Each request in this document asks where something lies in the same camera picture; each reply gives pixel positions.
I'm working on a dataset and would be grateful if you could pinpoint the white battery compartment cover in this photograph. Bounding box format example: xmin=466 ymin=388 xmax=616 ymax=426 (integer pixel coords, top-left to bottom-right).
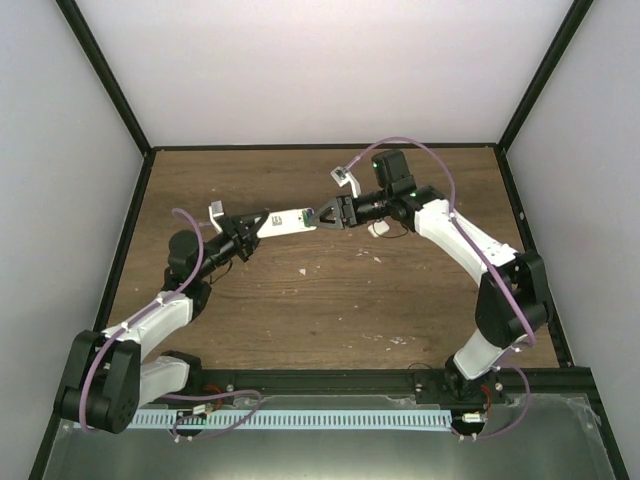
xmin=367 ymin=220 xmax=390 ymax=238

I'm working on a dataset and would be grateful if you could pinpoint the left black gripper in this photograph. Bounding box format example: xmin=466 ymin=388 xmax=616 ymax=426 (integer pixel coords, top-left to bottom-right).
xmin=197 ymin=212 xmax=271 ymax=280

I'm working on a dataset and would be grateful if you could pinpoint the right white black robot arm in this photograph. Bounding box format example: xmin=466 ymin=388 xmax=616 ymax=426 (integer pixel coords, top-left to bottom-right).
xmin=308 ymin=150 xmax=553 ymax=403

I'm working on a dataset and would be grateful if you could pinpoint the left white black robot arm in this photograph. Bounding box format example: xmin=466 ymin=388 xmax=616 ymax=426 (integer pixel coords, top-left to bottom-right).
xmin=54 ymin=208 xmax=269 ymax=434

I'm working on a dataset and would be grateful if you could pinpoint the grey metal front plate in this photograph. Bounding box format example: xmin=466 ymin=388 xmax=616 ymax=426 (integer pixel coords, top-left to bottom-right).
xmin=43 ymin=394 xmax=627 ymax=479

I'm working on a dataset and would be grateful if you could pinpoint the light blue slotted cable duct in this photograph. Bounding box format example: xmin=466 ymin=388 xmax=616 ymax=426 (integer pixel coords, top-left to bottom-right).
xmin=132 ymin=409 xmax=454 ymax=431

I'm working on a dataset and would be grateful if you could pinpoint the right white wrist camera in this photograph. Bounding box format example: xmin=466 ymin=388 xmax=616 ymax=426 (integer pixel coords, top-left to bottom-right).
xmin=330 ymin=166 xmax=361 ymax=198

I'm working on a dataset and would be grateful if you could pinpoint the white remote control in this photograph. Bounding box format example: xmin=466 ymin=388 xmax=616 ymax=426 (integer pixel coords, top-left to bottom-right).
xmin=258 ymin=208 xmax=316 ymax=239

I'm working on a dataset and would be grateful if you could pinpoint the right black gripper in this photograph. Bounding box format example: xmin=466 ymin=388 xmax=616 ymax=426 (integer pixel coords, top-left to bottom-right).
xmin=311 ymin=188 xmax=393 ymax=230

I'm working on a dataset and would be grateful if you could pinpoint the black aluminium frame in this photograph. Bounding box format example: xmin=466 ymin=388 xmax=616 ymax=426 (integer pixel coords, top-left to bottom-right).
xmin=27 ymin=0 xmax=631 ymax=480

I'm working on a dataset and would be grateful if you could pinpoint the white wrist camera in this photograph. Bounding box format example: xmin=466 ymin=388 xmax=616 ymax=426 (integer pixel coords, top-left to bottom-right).
xmin=208 ymin=200 xmax=225 ymax=234
xmin=330 ymin=166 xmax=361 ymax=198

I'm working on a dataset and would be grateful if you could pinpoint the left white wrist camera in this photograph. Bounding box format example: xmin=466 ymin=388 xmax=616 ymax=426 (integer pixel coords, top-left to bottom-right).
xmin=208 ymin=200 xmax=225 ymax=234

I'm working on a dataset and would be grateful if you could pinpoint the black front mounting rail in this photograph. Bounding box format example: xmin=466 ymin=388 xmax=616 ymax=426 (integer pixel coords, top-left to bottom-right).
xmin=177 ymin=367 xmax=596 ymax=406

